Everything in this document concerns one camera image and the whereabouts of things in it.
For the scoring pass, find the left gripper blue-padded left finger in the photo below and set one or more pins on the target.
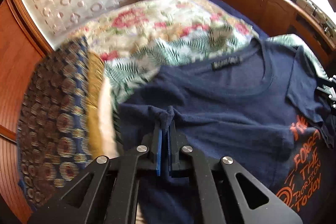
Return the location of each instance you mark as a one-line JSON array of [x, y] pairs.
[[156, 148]]

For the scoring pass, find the floral quilt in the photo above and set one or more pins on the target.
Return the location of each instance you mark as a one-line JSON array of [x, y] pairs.
[[124, 31]]

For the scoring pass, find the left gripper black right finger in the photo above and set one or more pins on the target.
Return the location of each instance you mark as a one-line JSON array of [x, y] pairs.
[[178, 167]]

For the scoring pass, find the long wooden sideboard cabinet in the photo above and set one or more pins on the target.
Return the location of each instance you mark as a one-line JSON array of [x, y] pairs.
[[279, 17]]

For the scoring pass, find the palm-leaf print bedsheet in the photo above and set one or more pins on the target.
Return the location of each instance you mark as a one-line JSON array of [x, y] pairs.
[[129, 73]]

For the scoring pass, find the navy blue printed t-shirt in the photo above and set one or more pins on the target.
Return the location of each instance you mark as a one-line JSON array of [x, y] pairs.
[[257, 105]]

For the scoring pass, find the navy blue blanket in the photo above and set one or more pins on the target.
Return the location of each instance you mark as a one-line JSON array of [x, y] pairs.
[[239, 15]]

